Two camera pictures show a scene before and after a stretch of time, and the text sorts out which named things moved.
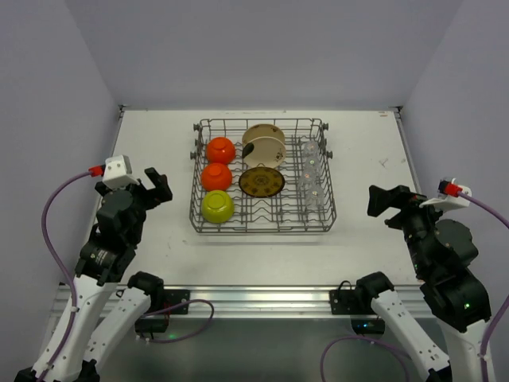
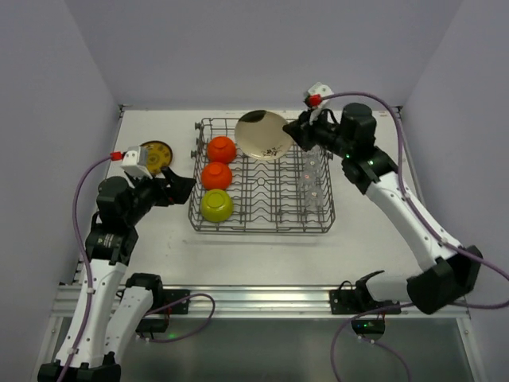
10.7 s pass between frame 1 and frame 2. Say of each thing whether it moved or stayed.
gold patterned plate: moved
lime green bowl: stayed
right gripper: moved
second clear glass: stayed
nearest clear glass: stayed
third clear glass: stayed
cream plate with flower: moved
